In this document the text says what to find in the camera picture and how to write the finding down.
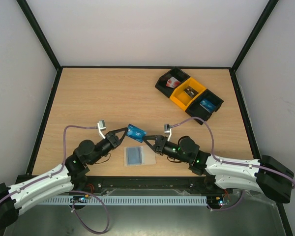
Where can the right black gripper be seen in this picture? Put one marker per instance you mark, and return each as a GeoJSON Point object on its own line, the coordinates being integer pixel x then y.
{"type": "Point", "coordinates": [160, 143]}

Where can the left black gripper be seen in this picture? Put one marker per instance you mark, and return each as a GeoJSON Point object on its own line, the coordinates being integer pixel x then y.
{"type": "Point", "coordinates": [113, 139]}

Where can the blue VIP credit card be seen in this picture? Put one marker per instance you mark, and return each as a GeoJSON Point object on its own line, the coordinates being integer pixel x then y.
{"type": "Point", "coordinates": [135, 133]}

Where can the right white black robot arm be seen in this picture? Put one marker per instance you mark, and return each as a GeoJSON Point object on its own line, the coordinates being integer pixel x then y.
{"type": "Point", "coordinates": [265, 175]}

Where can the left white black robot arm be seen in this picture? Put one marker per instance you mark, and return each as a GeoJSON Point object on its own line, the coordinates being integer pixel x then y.
{"type": "Point", "coordinates": [68, 176]}

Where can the red white card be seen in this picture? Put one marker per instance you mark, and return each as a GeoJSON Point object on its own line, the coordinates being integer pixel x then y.
{"type": "Point", "coordinates": [172, 83]}

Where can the dark card in yellow bin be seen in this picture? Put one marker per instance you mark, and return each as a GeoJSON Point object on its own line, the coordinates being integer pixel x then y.
{"type": "Point", "coordinates": [190, 92]}

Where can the blue card in bin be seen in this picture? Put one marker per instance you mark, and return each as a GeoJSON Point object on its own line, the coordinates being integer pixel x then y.
{"type": "Point", "coordinates": [207, 105]}

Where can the black bin with blue card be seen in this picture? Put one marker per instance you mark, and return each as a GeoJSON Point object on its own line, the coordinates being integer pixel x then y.
{"type": "Point", "coordinates": [196, 110]}

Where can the black bin with red card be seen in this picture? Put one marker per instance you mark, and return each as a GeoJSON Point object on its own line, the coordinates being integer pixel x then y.
{"type": "Point", "coordinates": [174, 72]}

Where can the yellow bin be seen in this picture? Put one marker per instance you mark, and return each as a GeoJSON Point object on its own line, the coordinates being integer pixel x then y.
{"type": "Point", "coordinates": [181, 99]}

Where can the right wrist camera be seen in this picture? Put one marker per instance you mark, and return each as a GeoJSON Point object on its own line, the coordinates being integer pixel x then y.
{"type": "Point", "coordinates": [168, 131]}

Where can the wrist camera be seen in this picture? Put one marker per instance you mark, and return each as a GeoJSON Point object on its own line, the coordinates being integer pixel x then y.
{"type": "Point", "coordinates": [101, 127]}
{"type": "Point", "coordinates": [168, 131]}

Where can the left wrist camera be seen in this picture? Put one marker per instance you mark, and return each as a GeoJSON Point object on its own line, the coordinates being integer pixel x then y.
{"type": "Point", "coordinates": [101, 127]}

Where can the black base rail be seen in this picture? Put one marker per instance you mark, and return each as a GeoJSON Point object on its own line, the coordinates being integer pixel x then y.
{"type": "Point", "coordinates": [208, 185]}

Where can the white slotted cable duct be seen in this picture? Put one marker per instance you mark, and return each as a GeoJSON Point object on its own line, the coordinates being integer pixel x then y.
{"type": "Point", "coordinates": [128, 201]}

